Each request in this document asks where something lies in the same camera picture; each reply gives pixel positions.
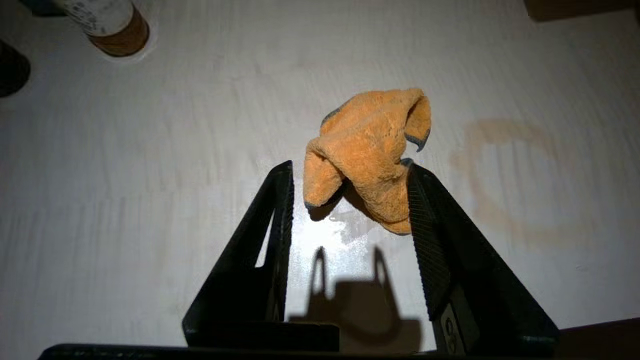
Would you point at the plastic bottle amber liquid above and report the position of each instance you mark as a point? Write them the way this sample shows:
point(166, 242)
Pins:
point(115, 25)

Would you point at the orange microfibre cloth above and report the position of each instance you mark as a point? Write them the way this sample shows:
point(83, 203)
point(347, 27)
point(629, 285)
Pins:
point(370, 150)

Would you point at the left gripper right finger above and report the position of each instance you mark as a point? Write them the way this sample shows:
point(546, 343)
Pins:
point(480, 280)

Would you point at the plastic bottle dark liquid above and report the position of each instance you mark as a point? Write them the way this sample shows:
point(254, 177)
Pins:
point(11, 70)

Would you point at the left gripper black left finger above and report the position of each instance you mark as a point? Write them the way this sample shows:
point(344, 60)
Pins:
point(240, 295)

